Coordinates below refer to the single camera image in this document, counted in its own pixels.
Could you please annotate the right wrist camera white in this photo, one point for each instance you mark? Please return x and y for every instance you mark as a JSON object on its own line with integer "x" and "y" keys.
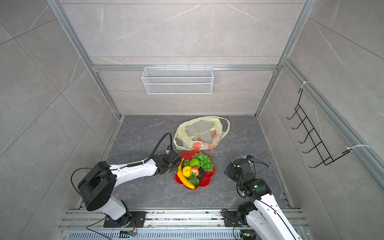
{"x": 249, "y": 158}

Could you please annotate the yellow fake banana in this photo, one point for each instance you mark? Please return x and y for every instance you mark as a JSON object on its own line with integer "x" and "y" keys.
{"x": 183, "y": 179}

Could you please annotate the green fake pepper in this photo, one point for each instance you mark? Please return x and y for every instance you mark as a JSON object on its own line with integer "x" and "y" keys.
{"x": 194, "y": 180}

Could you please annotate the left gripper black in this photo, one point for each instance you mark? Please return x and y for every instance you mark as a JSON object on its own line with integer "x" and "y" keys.
{"x": 175, "y": 168}

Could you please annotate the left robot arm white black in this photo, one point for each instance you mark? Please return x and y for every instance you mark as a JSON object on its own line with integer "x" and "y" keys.
{"x": 97, "y": 186}

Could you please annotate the dark fake avocado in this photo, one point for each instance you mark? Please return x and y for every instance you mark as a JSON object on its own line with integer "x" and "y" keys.
{"x": 202, "y": 174}

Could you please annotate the aluminium mounting rail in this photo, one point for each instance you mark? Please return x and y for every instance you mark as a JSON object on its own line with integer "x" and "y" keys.
{"x": 155, "y": 219}

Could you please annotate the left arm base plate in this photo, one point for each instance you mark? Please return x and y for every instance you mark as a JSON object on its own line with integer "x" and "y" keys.
{"x": 136, "y": 218}

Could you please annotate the green fake custard apple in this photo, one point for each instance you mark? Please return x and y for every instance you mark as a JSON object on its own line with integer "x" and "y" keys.
{"x": 195, "y": 163}

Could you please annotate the cream plastic shopping bag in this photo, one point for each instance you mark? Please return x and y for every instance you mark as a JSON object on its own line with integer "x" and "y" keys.
{"x": 203, "y": 133}

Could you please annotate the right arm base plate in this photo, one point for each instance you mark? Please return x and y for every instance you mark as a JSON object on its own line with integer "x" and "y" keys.
{"x": 232, "y": 218}

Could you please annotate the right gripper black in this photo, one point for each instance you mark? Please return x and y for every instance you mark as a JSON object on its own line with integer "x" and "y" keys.
{"x": 230, "y": 170}

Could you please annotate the yellow fake bell pepper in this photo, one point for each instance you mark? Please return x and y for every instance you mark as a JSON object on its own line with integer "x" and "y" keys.
{"x": 187, "y": 171}

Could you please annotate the red fake apple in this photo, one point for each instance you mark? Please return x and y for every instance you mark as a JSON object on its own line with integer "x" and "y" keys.
{"x": 195, "y": 171}

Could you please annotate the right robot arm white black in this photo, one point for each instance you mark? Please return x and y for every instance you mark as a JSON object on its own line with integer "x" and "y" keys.
{"x": 262, "y": 212}

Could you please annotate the black wire hook rack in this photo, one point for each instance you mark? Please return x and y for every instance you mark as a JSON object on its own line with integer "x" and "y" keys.
{"x": 313, "y": 136}

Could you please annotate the white wire mesh basket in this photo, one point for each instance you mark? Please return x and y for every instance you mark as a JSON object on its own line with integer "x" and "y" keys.
{"x": 178, "y": 80}

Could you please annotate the green fake grapes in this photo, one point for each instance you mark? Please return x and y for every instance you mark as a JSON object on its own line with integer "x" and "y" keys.
{"x": 206, "y": 163}

